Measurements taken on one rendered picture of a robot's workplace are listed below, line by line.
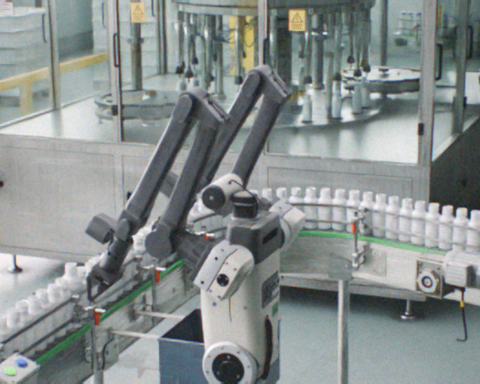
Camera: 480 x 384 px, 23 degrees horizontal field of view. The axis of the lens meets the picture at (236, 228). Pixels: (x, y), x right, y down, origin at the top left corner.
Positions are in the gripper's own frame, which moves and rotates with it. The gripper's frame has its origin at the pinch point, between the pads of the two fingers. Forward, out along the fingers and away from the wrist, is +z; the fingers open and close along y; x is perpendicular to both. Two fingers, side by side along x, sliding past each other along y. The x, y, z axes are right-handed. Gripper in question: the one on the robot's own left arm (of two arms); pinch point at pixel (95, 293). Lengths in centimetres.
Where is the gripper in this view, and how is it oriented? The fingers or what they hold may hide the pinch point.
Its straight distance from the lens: 332.1
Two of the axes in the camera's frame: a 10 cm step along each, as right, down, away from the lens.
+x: 8.4, 5.2, -1.3
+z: -4.4, 8.0, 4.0
